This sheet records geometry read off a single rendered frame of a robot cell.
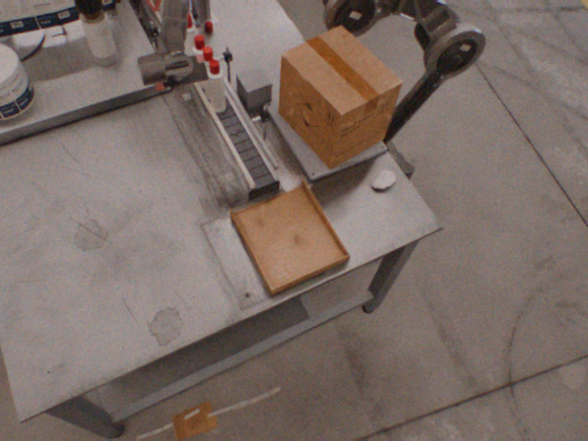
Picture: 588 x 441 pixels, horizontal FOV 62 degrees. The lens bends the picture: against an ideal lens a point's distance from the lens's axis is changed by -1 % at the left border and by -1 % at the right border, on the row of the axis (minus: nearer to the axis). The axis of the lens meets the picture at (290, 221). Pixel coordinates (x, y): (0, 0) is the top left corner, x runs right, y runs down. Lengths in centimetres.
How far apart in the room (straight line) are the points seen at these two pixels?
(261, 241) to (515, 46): 266
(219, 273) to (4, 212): 70
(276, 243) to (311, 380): 88
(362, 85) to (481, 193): 147
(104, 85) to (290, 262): 92
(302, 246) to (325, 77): 51
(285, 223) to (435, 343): 111
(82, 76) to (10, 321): 88
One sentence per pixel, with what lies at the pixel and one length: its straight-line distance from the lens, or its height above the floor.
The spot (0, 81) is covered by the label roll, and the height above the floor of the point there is 102.
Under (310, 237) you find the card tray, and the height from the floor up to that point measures 83.
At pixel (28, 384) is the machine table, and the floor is 83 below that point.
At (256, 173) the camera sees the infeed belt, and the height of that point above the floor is 88.
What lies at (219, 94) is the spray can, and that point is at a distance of 169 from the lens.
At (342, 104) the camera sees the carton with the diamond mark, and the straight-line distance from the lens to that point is 148.
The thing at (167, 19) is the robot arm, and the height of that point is 141.
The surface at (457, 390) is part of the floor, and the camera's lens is 238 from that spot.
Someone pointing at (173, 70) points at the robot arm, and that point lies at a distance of 127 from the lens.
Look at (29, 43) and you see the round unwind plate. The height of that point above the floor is 89.
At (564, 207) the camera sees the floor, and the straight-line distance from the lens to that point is 304.
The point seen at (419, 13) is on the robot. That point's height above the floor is 109.
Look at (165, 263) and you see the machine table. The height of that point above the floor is 83.
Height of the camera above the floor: 219
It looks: 60 degrees down
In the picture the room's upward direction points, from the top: 6 degrees clockwise
